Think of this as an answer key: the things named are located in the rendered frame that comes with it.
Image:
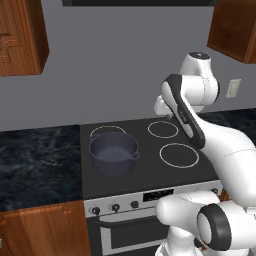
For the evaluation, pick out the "dark range hood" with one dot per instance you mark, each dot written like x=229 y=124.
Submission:
x=140 y=2

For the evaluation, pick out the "narrow wooden base cupboard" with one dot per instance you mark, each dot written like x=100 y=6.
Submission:
x=224 y=196

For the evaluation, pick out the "black stove knob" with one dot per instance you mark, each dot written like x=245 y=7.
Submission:
x=96 y=210
x=134 y=204
x=215 y=191
x=115 y=208

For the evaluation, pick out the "dark grey cooking pot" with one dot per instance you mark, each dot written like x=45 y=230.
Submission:
x=113 y=156

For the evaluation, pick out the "black and steel stove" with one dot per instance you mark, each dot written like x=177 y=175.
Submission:
x=146 y=166

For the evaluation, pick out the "wooden wall cupboard with moulding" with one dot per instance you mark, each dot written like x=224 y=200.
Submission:
x=20 y=36

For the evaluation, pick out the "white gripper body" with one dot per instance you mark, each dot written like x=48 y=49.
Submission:
x=162 y=106

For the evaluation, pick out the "steel oven door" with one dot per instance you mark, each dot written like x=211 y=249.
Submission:
x=130 y=238

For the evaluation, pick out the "beige wall socket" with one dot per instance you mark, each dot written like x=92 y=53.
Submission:
x=233 y=88

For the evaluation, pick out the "plain wooden wall cupboard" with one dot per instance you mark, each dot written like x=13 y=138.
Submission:
x=235 y=28

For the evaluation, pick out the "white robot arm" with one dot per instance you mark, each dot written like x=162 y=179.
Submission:
x=230 y=156

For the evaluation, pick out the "wide wooden base cupboard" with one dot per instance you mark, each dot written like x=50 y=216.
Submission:
x=43 y=230

